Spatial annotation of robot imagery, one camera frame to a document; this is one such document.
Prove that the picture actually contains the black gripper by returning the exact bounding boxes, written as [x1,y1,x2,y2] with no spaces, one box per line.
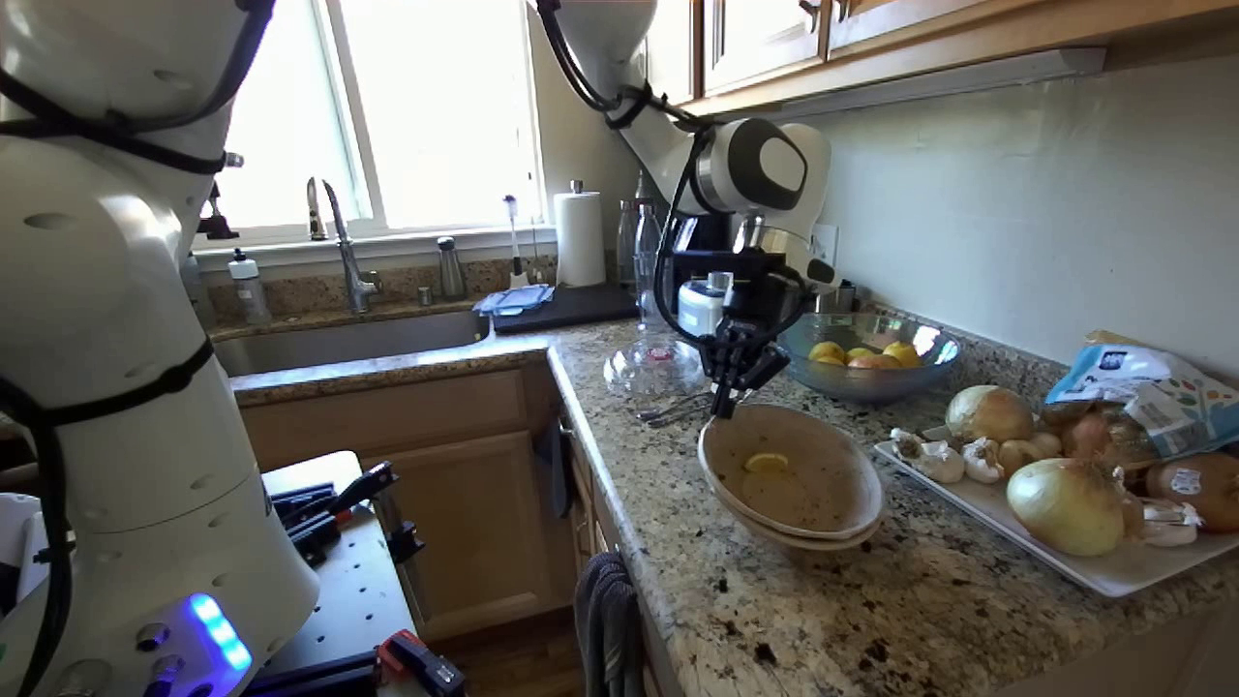
[670,248,808,417]

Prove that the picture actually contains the white ceramic top bowl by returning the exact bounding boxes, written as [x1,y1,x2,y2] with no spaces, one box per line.
[697,402,882,537]

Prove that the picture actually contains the white ceramic bowl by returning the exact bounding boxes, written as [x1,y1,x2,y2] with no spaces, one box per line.
[723,502,879,555]
[697,402,882,537]

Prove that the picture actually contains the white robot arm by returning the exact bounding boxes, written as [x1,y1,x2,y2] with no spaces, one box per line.
[532,0,826,417]

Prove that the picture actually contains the glass fruit bowl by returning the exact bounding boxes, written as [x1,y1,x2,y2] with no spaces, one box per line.
[780,310,959,402]

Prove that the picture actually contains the white ceramic bottom bowl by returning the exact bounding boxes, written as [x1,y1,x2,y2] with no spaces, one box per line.
[723,502,879,555]

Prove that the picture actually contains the yellow lemon slice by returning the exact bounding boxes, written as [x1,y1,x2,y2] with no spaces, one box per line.
[744,449,792,473]

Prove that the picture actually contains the paper towel roll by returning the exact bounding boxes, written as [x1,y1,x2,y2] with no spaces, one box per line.
[555,181,608,288]

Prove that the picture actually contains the brown onion back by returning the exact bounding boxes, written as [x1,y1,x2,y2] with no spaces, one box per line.
[945,384,1034,440]

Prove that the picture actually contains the wooden upper cabinets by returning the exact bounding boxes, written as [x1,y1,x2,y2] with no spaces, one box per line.
[634,0,1239,118]

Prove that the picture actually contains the blue grey hanging towel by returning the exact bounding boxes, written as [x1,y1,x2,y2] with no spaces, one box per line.
[572,555,644,697]

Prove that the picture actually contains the large yellow onion front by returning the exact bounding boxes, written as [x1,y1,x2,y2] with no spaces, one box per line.
[1007,456,1128,557]

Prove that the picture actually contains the chrome sink faucet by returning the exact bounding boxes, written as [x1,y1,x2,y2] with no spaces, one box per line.
[305,180,377,318]

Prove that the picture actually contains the white rectangular tray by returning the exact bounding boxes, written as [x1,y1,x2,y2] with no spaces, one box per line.
[874,440,1239,599]

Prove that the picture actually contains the blue white food package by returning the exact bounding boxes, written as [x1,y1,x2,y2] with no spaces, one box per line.
[1046,345,1239,462]

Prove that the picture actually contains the soap dispenser bottle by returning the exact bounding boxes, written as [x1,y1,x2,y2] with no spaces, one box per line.
[229,248,270,326]

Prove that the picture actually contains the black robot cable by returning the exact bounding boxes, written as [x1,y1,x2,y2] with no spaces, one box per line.
[536,0,739,351]

